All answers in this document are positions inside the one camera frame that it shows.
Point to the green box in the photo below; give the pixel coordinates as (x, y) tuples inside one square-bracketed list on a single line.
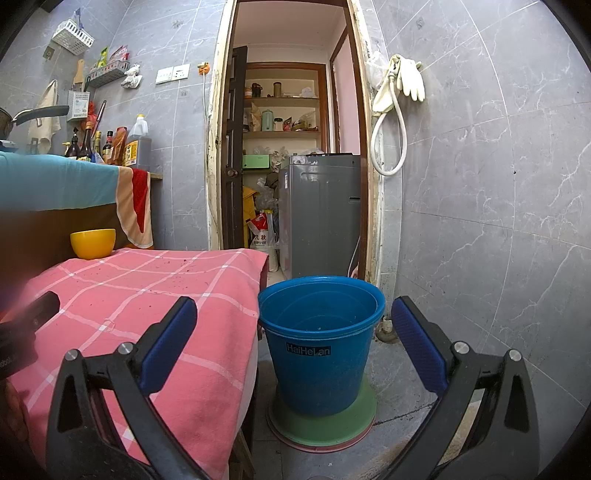
[(256, 161)]

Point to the yellow green bottle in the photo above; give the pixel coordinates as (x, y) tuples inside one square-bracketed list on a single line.
[(97, 144)]

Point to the tall dark sauce bottle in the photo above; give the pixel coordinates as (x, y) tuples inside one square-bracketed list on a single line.
[(85, 144)]

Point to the green seasoning packet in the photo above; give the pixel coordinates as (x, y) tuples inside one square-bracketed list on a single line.
[(105, 58)]

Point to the clear plastic bag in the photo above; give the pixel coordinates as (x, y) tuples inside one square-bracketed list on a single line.
[(375, 69)]

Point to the white wall basket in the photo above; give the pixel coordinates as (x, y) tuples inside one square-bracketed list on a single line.
[(73, 37)]

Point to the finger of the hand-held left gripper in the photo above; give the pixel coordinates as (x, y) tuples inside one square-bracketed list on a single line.
[(41, 309)]

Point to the white knife holder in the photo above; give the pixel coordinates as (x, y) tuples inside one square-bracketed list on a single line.
[(78, 106)]

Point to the mint green thermos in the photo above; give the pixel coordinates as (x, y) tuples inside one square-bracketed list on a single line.
[(267, 121)]

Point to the blue cooktop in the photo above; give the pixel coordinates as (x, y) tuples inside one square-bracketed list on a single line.
[(7, 145)]

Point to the dark wooden door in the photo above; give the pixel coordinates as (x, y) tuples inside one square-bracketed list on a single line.
[(233, 138)]

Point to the teal orange red cloth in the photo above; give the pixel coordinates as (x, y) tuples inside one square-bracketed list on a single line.
[(51, 182)]

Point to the grey wall hook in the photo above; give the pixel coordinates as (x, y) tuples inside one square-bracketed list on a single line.
[(48, 52)]

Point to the orange wall plug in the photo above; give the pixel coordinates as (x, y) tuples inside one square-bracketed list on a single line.
[(204, 69)]

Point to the black frying pan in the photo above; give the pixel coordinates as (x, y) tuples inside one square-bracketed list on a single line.
[(41, 113)]

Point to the beige hanging towel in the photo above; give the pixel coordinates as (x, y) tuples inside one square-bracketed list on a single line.
[(45, 115)]

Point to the yellow bag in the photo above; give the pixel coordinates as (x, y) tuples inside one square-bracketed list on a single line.
[(249, 205)]

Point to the white wall socket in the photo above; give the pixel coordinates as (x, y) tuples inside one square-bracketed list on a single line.
[(181, 71)]

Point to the grey washing machine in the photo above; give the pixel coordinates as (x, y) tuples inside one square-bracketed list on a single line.
[(318, 221)]

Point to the cooking oil jug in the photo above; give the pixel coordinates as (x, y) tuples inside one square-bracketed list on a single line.
[(137, 147)]

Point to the brown wooden cabinet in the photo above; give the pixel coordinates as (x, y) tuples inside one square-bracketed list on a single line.
[(46, 230)]

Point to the red plastic bag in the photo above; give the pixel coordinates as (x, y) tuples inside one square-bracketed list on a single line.
[(91, 111)]

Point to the wooden cutting board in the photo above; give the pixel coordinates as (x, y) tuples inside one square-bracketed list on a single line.
[(79, 74)]

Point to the red seasoning packets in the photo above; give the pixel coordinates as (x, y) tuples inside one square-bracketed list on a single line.
[(120, 53)]

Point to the pink plaid cloth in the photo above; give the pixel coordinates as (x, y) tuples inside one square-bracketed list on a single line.
[(138, 295)]

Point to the yellow bowl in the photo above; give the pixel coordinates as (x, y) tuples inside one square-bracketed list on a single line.
[(92, 244)]

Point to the orange snack packet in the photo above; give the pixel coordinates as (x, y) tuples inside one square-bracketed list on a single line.
[(120, 145)]

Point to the white rag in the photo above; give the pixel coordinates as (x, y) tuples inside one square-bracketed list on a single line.
[(131, 76)]

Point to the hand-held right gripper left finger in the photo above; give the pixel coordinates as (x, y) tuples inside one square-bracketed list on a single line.
[(168, 344)]

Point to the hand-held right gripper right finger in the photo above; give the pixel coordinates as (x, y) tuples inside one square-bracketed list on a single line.
[(418, 346)]

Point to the green plastic basin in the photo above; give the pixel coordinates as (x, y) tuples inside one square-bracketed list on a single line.
[(323, 429)]

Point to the short dark sauce bottle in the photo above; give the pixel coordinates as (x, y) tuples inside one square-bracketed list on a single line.
[(72, 148)]

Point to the blue plastic bucket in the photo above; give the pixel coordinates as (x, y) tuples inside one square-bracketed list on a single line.
[(318, 369)]

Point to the wooden shelf unit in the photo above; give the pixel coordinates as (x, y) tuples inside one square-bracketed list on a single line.
[(286, 98)]

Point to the white rubber gloves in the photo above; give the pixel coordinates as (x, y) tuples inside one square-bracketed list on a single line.
[(411, 78)]

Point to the white wall switch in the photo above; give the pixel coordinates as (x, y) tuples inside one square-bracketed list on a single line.
[(164, 75)]

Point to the white red rice bag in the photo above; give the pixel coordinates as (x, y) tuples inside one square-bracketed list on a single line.
[(263, 240)]

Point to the grey wall shelf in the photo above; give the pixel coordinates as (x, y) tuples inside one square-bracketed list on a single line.
[(108, 74)]

